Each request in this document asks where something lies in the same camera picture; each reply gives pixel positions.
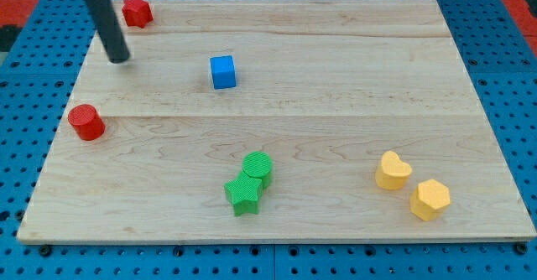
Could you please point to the red star block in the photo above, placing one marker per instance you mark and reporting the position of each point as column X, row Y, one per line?
column 137, row 13

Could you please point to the green star block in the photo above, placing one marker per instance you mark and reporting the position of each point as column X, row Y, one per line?
column 244, row 193

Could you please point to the light wooden board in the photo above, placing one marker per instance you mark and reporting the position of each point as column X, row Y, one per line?
column 324, row 87

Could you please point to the green cylinder block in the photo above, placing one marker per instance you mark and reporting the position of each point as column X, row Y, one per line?
column 258, row 165

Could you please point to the blue cube block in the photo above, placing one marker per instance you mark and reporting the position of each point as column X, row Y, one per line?
column 223, row 72

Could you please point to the yellow heart block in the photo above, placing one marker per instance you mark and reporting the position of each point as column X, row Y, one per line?
column 392, row 172

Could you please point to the yellow hexagon block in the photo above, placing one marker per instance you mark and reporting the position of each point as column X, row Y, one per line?
column 429, row 200

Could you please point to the red cylinder block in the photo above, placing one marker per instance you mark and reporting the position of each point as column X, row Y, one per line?
column 86, row 122

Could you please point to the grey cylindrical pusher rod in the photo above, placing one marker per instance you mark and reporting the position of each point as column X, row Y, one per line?
column 109, row 30

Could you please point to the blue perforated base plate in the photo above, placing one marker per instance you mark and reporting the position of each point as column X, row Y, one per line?
column 49, row 40

